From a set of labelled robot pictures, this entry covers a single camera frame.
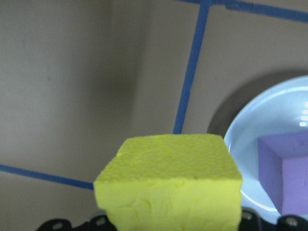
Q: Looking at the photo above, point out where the purple foam block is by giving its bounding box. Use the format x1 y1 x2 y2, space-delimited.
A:
257 131 308 216

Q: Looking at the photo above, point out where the yellow foam block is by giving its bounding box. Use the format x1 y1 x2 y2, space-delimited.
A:
93 134 243 231

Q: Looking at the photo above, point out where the light blue round plate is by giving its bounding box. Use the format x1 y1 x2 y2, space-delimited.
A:
223 75 308 218

